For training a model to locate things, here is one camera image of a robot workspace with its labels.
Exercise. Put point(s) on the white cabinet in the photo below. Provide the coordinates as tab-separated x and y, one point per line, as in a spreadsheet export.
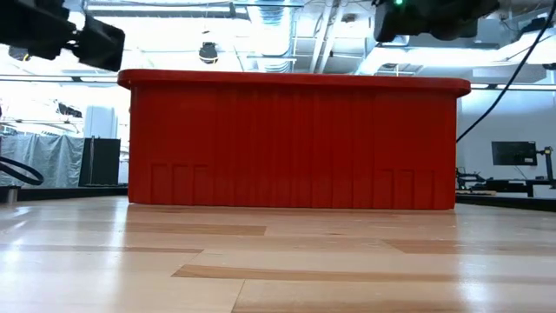
100	124

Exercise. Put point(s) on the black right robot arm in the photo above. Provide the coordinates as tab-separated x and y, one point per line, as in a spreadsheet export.
456	17

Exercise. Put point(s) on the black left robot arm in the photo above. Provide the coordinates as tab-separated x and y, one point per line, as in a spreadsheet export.
30	26

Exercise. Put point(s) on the grey tarp curtain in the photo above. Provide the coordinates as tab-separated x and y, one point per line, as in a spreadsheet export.
48	158

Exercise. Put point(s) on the black dome ceiling camera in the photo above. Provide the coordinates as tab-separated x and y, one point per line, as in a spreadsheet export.
208	54

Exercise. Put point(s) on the black cabinet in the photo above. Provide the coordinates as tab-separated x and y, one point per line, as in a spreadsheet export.
102	163

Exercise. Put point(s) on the dark wall monitor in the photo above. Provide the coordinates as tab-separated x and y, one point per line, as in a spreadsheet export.
514	153

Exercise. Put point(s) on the black background bench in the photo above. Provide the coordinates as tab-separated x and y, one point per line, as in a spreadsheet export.
508	184

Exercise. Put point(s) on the red plastic bin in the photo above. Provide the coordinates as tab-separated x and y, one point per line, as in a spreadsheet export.
295	143

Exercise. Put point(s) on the silver ventilation duct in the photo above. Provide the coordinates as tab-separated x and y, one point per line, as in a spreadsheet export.
271	17

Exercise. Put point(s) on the black aluminium frame rails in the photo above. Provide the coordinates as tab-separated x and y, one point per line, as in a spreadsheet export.
504	202
69	192

